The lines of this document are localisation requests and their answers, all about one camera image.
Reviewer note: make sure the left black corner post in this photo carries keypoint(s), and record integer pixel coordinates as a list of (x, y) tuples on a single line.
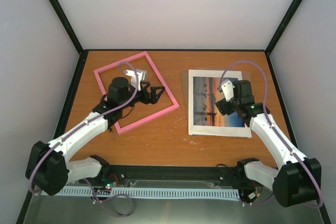
[(67, 26)]

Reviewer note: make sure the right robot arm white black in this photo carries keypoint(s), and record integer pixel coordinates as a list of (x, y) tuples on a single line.
[(297, 178)]

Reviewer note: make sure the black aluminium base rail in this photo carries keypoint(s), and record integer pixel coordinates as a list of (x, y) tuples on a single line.
[(168, 172)]

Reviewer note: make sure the light blue slotted cable duct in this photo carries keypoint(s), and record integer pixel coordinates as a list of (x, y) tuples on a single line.
[(152, 193)]

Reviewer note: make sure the pink wooden picture frame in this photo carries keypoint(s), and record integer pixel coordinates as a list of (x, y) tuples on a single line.
[(174, 106)]

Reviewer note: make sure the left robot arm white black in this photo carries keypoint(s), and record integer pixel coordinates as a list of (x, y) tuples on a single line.
[(50, 166)]

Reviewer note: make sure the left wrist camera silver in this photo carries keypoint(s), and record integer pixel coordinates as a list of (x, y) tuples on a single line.
[(136, 77)]

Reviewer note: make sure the right black corner post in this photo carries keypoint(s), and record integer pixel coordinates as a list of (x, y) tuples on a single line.
[(293, 7)]

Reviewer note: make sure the white mat board passepartout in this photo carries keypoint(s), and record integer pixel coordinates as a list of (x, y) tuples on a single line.
[(210, 130)]

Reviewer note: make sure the black corner post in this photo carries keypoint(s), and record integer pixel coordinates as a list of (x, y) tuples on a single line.
[(293, 7), (67, 26)]

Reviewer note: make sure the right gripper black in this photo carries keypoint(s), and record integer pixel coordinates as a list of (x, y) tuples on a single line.
[(223, 107)]

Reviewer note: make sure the sunset lake photo print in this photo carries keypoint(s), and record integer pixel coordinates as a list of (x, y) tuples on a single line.
[(205, 112)]

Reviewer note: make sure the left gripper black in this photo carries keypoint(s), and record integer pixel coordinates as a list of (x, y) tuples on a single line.
[(153, 98)]

